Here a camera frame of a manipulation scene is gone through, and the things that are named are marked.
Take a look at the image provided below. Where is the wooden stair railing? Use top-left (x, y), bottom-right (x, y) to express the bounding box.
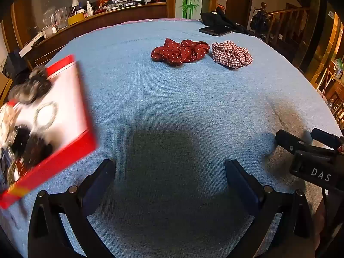
top-left (265, 5), bottom-right (310, 47)

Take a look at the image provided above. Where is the black tablet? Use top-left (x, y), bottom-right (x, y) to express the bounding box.
top-left (199, 25), bottom-right (234, 37)

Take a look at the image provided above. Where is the pearl bracelet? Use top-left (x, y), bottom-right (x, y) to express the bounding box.
top-left (34, 101), bottom-right (58, 129)

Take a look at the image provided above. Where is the red polka dot scrunchie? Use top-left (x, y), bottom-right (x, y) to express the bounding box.
top-left (150, 38), bottom-right (210, 66)

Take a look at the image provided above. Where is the clear glass pitcher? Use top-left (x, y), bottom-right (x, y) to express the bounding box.
top-left (50, 8), bottom-right (69, 32)

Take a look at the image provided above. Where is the dark fluffy scrunchie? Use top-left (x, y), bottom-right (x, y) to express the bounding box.
top-left (8, 64), bottom-right (53, 105)

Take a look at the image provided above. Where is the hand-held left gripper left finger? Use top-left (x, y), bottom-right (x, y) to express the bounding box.
top-left (28, 159), bottom-right (116, 258)

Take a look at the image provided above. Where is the white flat box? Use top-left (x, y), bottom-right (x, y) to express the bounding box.
top-left (19, 31), bottom-right (47, 58)

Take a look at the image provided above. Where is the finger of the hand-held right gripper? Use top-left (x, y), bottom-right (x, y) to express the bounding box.
top-left (275, 129), bottom-right (311, 154)
top-left (311, 128), bottom-right (344, 149)

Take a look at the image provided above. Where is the red white tray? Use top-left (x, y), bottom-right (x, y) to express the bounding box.
top-left (0, 54), bottom-right (97, 209)

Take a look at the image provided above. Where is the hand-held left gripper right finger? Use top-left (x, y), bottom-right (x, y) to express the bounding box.
top-left (225, 159), bottom-right (315, 258)

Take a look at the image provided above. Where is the red plaid scrunchie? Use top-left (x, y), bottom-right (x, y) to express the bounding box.
top-left (211, 40), bottom-right (254, 69)

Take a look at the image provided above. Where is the curved wooden counter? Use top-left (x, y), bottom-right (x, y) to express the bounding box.
top-left (21, 2), bottom-right (167, 68)

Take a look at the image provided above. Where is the blue tablecloth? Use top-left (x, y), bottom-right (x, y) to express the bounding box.
top-left (21, 19), bottom-right (343, 258)

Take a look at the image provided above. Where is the brown wooden door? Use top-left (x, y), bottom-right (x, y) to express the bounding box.
top-left (225, 0), bottom-right (255, 28)

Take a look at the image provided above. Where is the yellow box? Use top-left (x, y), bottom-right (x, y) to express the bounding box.
top-left (67, 13), bottom-right (85, 26)

